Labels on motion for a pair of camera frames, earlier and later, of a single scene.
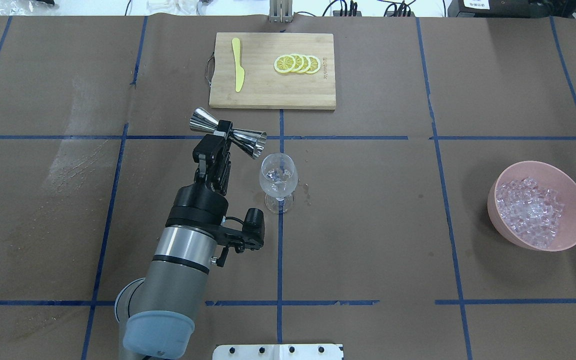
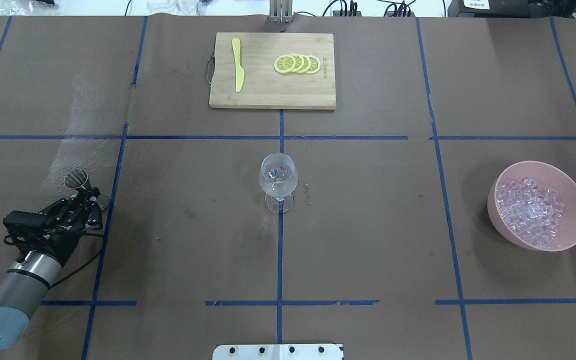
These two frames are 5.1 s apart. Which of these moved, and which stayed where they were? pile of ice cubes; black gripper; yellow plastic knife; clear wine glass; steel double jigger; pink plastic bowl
Moved: black gripper; steel double jigger
Stayed: pile of ice cubes; clear wine glass; pink plastic bowl; yellow plastic knife
